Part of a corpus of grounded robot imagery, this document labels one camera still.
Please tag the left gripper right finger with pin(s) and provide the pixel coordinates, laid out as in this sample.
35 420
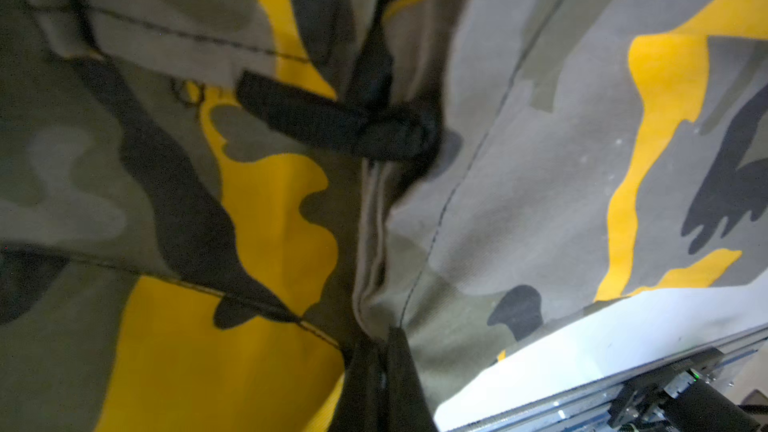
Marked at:
407 410

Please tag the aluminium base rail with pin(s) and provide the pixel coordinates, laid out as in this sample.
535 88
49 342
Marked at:
681 389

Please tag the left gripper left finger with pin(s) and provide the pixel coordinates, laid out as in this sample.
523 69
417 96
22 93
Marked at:
361 405

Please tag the camouflage yellow green trousers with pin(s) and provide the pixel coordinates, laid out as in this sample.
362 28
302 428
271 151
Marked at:
207 204

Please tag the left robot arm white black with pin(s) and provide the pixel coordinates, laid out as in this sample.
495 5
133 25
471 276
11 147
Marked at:
382 392

